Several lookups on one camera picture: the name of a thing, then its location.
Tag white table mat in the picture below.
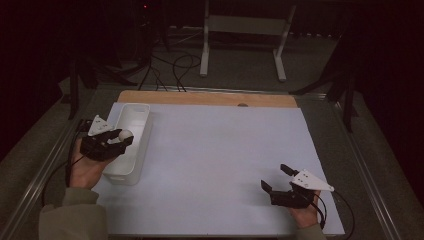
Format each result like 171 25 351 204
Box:
89 102 346 237

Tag hand-held gripper cable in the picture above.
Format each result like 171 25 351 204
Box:
312 191 356 240
41 118 95 208

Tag person's right hand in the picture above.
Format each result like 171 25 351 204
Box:
288 190 322 230

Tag aluminium floor rail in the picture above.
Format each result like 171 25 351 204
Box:
331 98 403 240
139 84 329 100
0 89 101 240

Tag black metal stand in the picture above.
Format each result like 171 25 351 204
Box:
288 33 360 133
68 56 138 121

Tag white plastic bin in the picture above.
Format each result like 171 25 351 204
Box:
101 103 154 186

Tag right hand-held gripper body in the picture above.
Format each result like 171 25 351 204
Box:
269 169 335 210

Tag left hand-held gripper cable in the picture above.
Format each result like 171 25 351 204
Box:
41 118 95 208

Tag right hand-held gripper cable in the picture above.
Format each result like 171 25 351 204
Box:
312 191 356 240

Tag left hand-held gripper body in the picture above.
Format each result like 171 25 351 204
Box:
79 114 126 163

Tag person's left hand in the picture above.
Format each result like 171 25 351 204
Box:
68 138 116 191

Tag white metal stand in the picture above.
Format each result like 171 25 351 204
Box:
199 0 297 83

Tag black floor cables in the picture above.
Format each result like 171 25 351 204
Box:
138 53 203 93

